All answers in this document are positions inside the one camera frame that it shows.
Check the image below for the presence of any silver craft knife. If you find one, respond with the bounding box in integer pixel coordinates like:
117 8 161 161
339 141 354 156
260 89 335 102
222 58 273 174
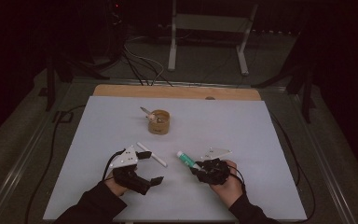
140 106 162 123

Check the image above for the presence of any white metal stand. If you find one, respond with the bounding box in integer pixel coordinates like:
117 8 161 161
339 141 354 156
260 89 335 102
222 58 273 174
167 0 259 77

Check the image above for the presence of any dark equipment rack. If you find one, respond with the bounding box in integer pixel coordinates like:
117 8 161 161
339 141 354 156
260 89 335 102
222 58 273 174
105 0 129 63

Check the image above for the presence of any white table mat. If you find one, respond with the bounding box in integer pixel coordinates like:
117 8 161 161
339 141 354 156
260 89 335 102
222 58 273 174
42 95 308 222

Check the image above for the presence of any wooden table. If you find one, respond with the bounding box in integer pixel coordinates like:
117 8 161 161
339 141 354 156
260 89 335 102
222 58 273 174
92 84 262 101

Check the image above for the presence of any green and white glue stick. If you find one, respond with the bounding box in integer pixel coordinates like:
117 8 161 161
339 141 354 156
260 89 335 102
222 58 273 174
176 150 203 172

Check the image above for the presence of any metal floor rail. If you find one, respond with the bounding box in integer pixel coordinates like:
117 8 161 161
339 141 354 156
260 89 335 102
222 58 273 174
292 92 358 224
0 83 73 224

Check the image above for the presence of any person's left hand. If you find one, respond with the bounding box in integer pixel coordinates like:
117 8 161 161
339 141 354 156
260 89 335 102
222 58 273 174
103 176 129 197

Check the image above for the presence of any hand-held gripper black cable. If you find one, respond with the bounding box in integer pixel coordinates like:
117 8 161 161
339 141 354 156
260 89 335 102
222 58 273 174
24 105 127 224
229 111 316 223

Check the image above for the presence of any black stand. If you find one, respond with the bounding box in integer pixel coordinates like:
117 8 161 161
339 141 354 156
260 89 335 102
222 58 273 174
251 62 316 124
45 55 111 112

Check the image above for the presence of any person's right hand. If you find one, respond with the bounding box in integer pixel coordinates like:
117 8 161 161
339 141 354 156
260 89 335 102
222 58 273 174
209 160 244 209

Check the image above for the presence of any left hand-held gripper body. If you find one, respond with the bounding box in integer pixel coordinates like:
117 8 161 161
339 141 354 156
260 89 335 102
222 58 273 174
109 145 153 196

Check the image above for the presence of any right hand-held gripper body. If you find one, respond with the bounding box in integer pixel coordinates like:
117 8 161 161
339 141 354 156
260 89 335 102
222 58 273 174
195 147 233 185

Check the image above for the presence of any black floor cable bundle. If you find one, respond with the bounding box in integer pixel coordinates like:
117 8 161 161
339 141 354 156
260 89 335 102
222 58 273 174
122 50 173 88

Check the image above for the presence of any white floor cable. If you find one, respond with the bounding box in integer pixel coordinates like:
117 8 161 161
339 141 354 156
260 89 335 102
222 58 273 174
124 36 166 87

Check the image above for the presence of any white pen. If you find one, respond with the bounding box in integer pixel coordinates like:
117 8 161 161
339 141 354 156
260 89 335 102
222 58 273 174
136 142 168 168

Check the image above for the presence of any round wooden pen holder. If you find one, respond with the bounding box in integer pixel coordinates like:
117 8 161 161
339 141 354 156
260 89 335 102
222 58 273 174
147 109 171 135

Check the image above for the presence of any right hand-held gripper black cable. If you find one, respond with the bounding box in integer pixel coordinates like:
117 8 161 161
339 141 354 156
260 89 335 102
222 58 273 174
229 111 316 223

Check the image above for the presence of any left hand-held gripper black cable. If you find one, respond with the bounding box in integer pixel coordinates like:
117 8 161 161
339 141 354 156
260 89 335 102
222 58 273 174
24 105 127 224

